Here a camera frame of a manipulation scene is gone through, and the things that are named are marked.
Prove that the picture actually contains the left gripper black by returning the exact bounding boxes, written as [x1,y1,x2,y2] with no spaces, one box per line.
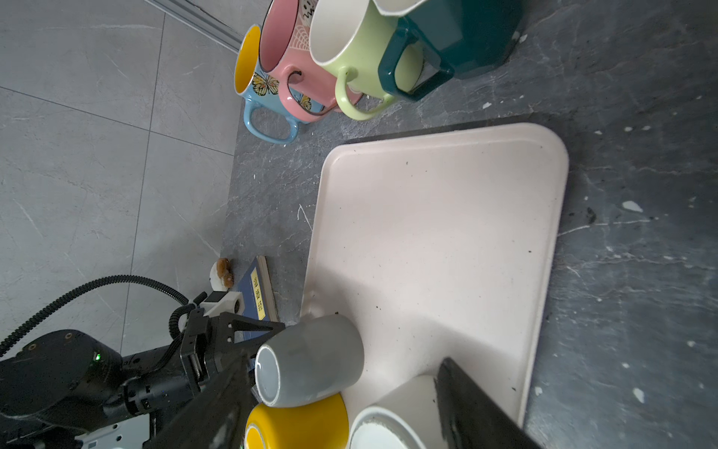
[179,310,286,393]

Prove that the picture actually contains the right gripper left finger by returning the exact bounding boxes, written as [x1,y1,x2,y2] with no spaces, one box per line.
[147,355,258,448]

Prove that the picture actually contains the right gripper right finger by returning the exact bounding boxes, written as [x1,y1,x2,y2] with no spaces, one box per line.
[435,357,539,449]

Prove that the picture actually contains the grey mug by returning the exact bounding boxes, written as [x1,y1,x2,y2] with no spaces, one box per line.
[254,314,365,408]

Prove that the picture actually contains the blue mug yellow inside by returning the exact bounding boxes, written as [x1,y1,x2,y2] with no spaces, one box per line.
[234,24,303,144]

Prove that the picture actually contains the pink cartoon mug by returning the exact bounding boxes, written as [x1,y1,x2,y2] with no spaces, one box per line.
[259,0,338,123]

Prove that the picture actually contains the light green mug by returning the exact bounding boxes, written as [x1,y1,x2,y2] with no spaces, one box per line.
[310,0,398,121]

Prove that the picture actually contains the dark green mug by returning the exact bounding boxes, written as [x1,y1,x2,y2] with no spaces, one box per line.
[375,0,525,101]

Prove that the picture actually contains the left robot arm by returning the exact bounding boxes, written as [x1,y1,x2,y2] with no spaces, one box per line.
[1,275,285,448]

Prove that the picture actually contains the white mug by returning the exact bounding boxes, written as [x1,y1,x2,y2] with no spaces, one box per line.
[348,375,449,449]

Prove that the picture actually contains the blue hardcover book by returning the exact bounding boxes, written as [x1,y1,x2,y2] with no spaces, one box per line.
[232,256,280,322]

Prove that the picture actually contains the small brown white object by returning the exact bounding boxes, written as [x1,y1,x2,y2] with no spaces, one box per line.
[209,258,234,292]

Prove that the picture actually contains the beige serving tray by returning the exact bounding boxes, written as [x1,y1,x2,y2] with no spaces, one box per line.
[301,123,570,423]

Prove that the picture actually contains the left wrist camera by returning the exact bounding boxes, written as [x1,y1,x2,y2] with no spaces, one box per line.
[199,291,245,317]

